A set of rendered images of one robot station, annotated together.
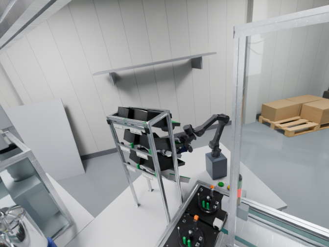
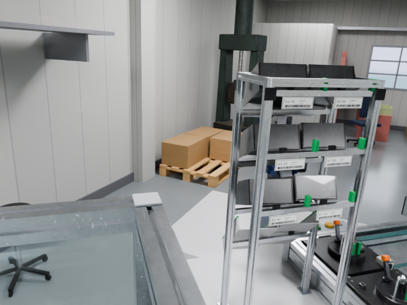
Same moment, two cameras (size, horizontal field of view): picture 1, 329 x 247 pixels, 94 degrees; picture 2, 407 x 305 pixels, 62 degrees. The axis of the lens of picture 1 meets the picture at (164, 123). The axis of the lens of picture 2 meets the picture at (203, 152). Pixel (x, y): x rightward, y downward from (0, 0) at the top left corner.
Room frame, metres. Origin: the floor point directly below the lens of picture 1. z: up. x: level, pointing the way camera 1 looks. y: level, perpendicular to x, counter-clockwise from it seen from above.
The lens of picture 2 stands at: (0.59, 1.11, 1.72)
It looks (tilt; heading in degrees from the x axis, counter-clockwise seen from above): 17 degrees down; 302
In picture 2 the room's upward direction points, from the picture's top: 3 degrees clockwise
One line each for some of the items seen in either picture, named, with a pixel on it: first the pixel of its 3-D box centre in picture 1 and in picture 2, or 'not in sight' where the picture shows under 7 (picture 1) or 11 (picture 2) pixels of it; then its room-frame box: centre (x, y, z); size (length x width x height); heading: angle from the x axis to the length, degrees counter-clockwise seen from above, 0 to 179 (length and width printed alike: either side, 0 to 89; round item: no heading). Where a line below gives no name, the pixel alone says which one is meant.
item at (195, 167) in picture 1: (211, 175); (267, 235); (1.09, -0.35, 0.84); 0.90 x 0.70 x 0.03; 8
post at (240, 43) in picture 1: (234, 172); not in sight; (0.48, -0.25, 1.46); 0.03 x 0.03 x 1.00; 50
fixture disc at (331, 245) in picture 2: (208, 203); (346, 250); (0.72, -0.21, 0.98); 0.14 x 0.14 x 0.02
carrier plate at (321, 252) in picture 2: (208, 205); (345, 254); (0.72, -0.21, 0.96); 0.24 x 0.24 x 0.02; 50
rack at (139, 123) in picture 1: (149, 166); (291, 209); (0.86, 0.15, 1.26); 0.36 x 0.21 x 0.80; 50
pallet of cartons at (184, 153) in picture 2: not in sight; (208, 152); (3.08, -3.07, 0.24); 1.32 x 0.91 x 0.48; 98
